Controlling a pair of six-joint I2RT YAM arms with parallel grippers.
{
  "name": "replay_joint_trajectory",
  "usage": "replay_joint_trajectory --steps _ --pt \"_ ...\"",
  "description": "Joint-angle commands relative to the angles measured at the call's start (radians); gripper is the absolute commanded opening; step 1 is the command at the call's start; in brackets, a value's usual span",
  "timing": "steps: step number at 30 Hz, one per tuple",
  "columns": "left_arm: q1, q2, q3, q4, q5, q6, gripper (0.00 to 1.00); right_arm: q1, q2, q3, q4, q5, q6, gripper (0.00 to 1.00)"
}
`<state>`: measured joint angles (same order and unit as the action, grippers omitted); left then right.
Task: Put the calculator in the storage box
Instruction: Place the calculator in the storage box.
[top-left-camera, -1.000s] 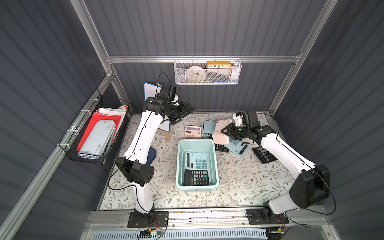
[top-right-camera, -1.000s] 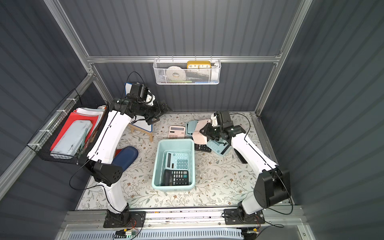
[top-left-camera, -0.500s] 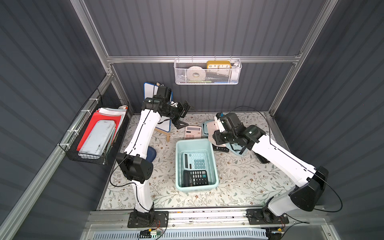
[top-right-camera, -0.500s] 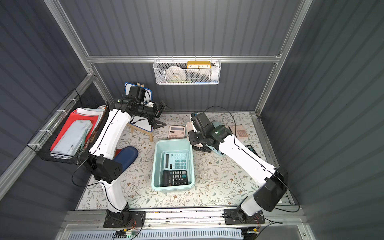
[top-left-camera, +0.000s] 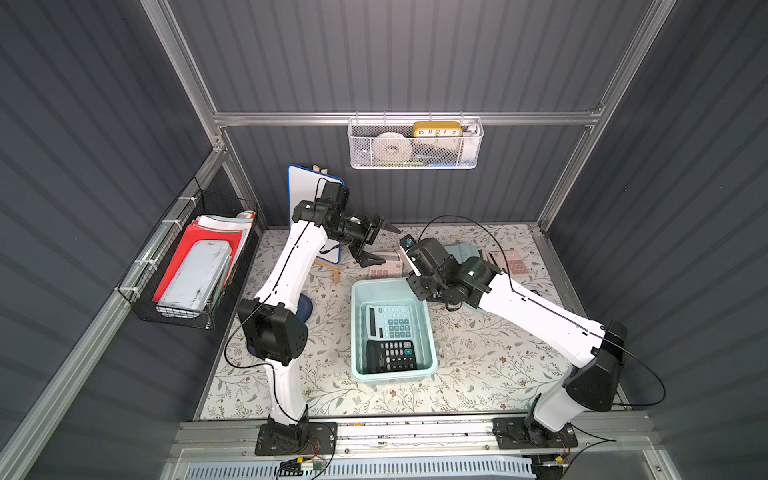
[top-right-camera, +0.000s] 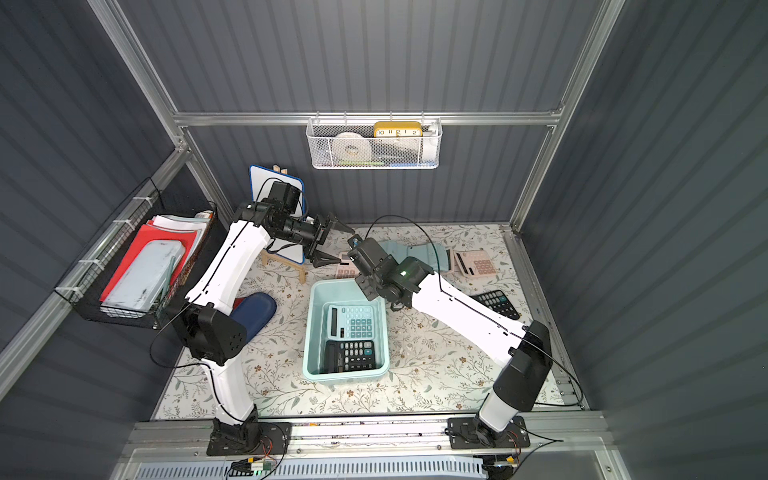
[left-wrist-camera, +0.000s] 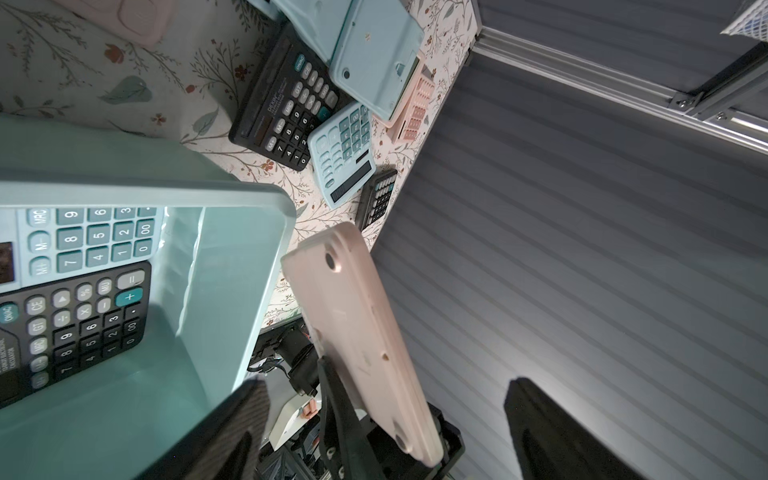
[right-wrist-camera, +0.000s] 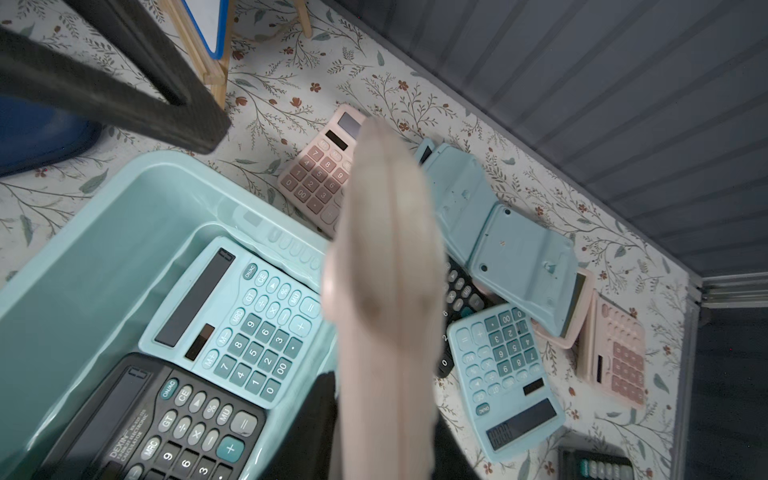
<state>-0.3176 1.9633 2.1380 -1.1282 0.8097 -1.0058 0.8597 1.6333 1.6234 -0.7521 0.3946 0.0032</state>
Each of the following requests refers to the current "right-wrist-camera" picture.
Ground wooden easel stand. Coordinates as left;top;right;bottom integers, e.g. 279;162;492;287
158;0;314;109

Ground mint green calculator upside down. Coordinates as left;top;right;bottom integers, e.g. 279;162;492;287
415;139;578;336

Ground teal calculator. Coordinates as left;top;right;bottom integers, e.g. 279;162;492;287
139;236;323;410
447;303;565;462

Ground navy blue glasses case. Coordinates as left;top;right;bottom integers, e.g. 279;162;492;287
1;95;103;176

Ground mint green storage box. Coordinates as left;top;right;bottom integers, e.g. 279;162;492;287
1;151;328;479

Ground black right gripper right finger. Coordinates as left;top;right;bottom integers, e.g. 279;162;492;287
432;415;480;480

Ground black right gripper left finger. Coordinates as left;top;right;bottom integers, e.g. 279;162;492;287
260;372;338;480

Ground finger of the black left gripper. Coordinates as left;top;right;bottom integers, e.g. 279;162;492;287
1;1;231;154

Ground blue framed whiteboard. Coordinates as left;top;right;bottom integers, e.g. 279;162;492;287
182;0;230;60

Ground pink calculator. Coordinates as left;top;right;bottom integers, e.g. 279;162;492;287
576;292;646;410
278;104;366;238
321;117;445;479

